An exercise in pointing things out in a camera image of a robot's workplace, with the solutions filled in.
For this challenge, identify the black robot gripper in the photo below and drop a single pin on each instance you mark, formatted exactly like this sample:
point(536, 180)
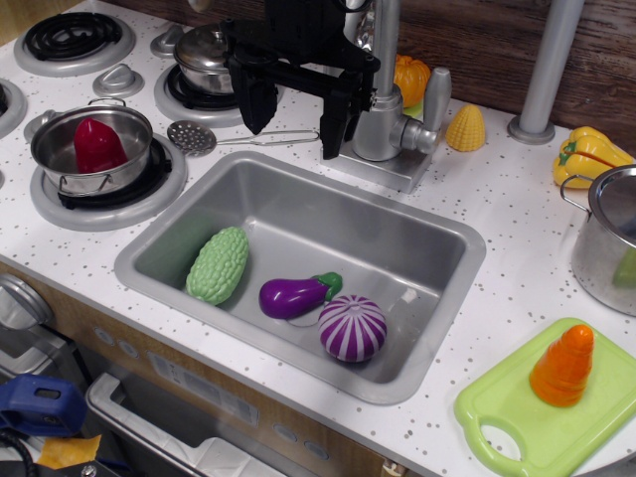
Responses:
point(300, 45)

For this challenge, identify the silver toy faucet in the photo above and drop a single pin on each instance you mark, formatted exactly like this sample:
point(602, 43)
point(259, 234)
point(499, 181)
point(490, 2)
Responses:
point(390, 148)

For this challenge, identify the small lidded steel pot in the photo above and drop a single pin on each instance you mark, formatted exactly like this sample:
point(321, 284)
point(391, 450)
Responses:
point(200, 55)

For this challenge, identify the steel slotted skimmer spoon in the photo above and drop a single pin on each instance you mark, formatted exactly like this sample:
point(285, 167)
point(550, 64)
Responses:
point(196, 139)

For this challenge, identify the orange pumpkin toy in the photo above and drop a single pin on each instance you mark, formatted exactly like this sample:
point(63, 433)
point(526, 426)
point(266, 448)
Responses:
point(411, 77)

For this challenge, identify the back right stove burner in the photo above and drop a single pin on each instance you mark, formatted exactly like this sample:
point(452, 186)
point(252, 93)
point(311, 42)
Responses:
point(177, 100)

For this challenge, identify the stove burner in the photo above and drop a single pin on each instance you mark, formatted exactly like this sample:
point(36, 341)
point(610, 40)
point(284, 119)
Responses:
point(16, 108)
point(47, 203)
point(73, 44)
point(177, 100)

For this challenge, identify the grey stove knob back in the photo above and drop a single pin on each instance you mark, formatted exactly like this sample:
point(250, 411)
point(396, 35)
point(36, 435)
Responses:
point(164, 45)

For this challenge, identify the grey stove knob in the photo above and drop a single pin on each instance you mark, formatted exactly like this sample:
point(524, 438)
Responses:
point(120, 81)
point(35, 124)
point(164, 45)

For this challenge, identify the front left stove burner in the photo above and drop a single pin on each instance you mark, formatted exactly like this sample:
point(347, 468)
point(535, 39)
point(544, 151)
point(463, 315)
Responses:
point(47, 203)

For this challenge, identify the yellow corn toy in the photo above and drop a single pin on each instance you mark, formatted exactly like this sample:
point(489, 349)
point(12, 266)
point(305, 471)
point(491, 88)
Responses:
point(466, 131)

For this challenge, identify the grey stove knob centre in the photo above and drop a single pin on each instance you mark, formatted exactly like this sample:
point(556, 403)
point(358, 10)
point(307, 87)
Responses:
point(120, 81)

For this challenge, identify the green bitter melon toy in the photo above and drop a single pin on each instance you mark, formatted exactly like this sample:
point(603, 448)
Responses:
point(219, 266)

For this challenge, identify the purple eggplant toy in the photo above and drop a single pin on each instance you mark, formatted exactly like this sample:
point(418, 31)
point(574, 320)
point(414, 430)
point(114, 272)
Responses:
point(286, 298)

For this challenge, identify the grey toy sink basin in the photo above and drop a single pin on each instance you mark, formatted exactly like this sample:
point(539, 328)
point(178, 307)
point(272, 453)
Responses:
point(415, 265)

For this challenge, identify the red pepper toy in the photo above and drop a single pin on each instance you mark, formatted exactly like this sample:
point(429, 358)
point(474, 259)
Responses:
point(98, 148)

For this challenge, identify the back left stove burner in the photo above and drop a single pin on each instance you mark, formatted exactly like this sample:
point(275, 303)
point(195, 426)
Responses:
point(73, 44)

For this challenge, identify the purple striped onion toy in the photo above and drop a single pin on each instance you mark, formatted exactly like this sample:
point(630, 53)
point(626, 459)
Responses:
point(352, 328)

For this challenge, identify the grey stove knob left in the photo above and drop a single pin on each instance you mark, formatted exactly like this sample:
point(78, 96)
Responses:
point(35, 124)

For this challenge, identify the far left stove burner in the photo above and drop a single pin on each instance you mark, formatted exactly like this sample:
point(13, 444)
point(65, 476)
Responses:
point(16, 108)

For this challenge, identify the yellow bell pepper toy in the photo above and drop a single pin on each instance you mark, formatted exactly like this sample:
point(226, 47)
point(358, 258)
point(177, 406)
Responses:
point(587, 152)

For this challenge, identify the large steel pot right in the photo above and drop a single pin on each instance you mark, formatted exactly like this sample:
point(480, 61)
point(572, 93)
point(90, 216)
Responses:
point(603, 257)

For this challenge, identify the orange carrot toy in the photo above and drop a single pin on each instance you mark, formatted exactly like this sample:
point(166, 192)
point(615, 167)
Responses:
point(560, 376)

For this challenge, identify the green plastic cutting board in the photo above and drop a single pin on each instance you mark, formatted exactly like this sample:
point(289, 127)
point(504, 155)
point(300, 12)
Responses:
point(514, 433)

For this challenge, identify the blue clamp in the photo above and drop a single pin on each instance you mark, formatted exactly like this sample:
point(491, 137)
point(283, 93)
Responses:
point(42, 406)

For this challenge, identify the steel pot with handles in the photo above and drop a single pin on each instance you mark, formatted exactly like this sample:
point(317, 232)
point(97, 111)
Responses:
point(53, 149)

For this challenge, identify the grey vertical post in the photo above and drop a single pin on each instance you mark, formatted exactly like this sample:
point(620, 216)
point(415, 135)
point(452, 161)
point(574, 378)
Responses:
point(533, 125)

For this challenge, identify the grey oven door handle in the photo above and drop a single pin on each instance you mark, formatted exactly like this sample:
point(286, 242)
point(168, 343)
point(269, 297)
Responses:
point(168, 436)

